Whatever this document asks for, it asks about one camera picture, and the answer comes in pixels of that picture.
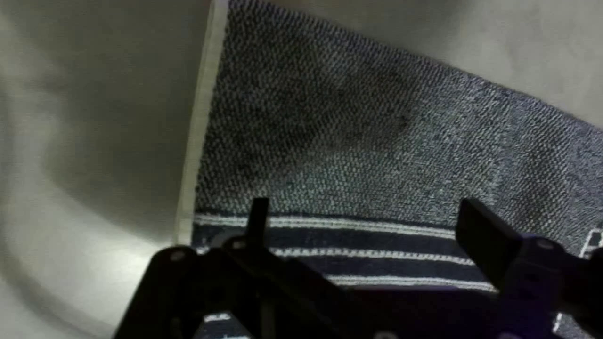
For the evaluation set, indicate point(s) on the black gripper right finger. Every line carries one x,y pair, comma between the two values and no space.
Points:
516,265

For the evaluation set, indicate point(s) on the blue striped towel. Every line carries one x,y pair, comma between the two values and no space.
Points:
366,152

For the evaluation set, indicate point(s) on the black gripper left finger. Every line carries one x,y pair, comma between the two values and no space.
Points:
287,281

